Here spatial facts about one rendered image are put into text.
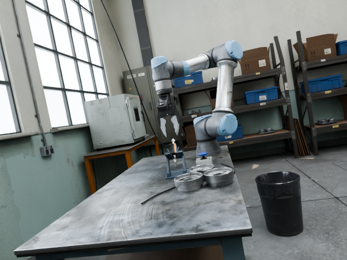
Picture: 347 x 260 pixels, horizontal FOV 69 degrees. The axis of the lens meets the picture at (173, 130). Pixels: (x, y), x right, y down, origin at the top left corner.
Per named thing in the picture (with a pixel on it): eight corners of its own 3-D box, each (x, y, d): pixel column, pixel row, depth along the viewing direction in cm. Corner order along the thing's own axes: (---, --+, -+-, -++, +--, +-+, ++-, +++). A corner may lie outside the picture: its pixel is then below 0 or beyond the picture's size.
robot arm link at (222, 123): (218, 139, 147) (225, 50, 155) (238, 137, 135) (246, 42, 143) (202, 135, 140) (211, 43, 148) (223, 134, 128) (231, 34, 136)
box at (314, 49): (343, 55, 397) (339, 31, 394) (304, 62, 402) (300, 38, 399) (328, 60, 438) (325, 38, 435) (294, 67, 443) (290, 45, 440)
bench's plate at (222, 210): (253, 237, 55) (252, 227, 55) (14, 258, 65) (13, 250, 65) (227, 147, 173) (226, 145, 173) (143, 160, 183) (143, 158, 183)
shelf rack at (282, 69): (299, 158, 411) (280, 34, 399) (184, 174, 445) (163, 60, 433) (289, 152, 467) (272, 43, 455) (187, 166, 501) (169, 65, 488)
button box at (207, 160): (213, 168, 113) (211, 158, 113) (197, 171, 114) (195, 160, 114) (213, 164, 121) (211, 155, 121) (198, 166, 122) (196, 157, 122)
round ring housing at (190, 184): (179, 195, 85) (177, 183, 85) (173, 187, 96) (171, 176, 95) (208, 188, 87) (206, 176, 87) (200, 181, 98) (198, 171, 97)
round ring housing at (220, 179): (222, 188, 84) (220, 176, 84) (199, 185, 92) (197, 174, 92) (240, 179, 91) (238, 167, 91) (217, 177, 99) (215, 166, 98)
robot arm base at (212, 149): (197, 153, 159) (194, 138, 158) (221, 150, 156) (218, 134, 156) (195, 158, 144) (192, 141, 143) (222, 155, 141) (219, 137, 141)
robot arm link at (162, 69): (171, 54, 116) (155, 55, 111) (175, 79, 117) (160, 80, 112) (161, 60, 122) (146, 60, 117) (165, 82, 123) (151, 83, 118)
